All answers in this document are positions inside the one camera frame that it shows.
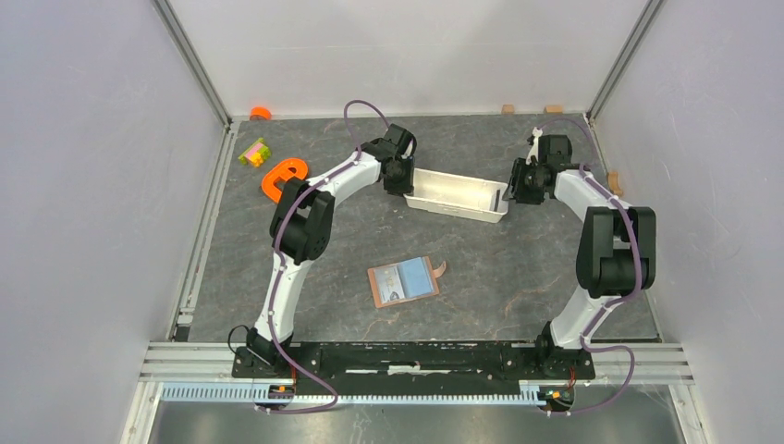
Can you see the colourful toy brick stack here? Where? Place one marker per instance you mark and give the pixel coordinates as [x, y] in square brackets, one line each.
[256, 154]

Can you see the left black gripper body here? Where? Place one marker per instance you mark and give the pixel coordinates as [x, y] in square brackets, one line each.
[401, 178]

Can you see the curved wooden piece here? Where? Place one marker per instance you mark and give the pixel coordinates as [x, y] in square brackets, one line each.
[612, 178]

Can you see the white plastic tray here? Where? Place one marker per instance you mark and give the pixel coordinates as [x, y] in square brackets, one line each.
[460, 196]

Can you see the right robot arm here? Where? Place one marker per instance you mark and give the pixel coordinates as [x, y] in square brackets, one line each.
[615, 260]

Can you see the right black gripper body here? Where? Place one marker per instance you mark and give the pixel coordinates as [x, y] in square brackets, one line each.
[525, 183]

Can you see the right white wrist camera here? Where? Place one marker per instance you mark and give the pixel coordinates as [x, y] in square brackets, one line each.
[533, 154]

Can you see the brown leather card holder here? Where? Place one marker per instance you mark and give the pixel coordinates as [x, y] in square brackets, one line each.
[419, 277]

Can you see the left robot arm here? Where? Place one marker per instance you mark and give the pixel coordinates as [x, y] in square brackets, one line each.
[302, 225]

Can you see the orange letter-shaped plastic piece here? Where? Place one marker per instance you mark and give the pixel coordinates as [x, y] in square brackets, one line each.
[273, 181]

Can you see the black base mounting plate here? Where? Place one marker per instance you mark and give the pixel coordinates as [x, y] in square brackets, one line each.
[410, 368]

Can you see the orange round cap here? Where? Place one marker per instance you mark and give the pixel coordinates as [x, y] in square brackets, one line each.
[260, 113]

